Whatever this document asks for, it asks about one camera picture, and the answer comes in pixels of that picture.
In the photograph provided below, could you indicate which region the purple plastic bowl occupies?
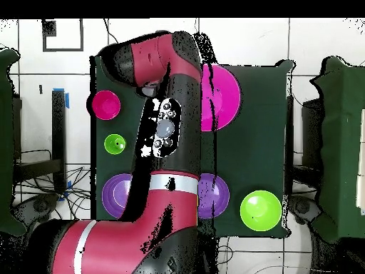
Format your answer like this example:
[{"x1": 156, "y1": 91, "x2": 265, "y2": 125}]
[
  {"x1": 101, "y1": 173, "x2": 133, "y2": 219},
  {"x1": 197, "y1": 173, "x2": 230, "y2": 220}
]

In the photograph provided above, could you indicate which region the large pink plastic bowl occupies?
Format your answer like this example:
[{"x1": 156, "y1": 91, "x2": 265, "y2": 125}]
[{"x1": 200, "y1": 64, "x2": 242, "y2": 133}]

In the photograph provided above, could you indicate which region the green plastic bowl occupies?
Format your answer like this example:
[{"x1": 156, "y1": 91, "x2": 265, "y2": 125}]
[{"x1": 240, "y1": 190, "x2": 283, "y2": 233}]

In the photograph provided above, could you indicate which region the green plastic cup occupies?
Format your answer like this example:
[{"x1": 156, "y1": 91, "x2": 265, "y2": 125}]
[{"x1": 103, "y1": 133, "x2": 127, "y2": 156}]

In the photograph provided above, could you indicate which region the dark green tablecloth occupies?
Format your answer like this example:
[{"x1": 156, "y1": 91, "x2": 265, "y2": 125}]
[{"x1": 89, "y1": 55, "x2": 296, "y2": 239}]

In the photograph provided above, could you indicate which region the small red-pink plastic bowl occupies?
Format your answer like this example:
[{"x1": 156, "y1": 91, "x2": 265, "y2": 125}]
[{"x1": 91, "y1": 90, "x2": 121, "y2": 121}]

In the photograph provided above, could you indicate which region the black stand with blue tape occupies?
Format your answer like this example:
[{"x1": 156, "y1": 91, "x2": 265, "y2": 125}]
[{"x1": 12, "y1": 88, "x2": 71, "y2": 198}]

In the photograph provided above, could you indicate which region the black metal stand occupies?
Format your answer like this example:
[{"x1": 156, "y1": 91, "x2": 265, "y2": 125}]
[{"x1": 286, "y1": 96, "x2": 324, "y2": 189}]

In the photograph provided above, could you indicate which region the green-covered side table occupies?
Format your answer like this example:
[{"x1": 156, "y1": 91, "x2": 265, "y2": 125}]
[
  {"x1": 310, "y1": 55, "x2": 365, "y2": 243},
  {"x1": 0, "y1": 46, "x2": 26, "y2": 238}
]

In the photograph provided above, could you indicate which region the white panel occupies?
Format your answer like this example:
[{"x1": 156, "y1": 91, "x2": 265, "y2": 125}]
[{"x1": 355, "y1": 108, "x2": 365, "y2": 216}]

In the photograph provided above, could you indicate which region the floor cable bundle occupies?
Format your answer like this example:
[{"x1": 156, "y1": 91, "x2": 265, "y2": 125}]
[{"x1": 14, "y1": 148, "x2": 92, "y2": 218}]

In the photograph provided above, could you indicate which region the black floor cable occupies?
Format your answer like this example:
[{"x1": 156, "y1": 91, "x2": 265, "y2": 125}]
[{"x1": 103, "y1": 19, "x2": 119, "y2": 44}]

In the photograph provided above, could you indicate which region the black square floor frame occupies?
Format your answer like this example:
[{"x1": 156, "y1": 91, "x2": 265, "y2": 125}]
[{"x1": 41, "y1": 19, "x2": 84, "y2": 53}]

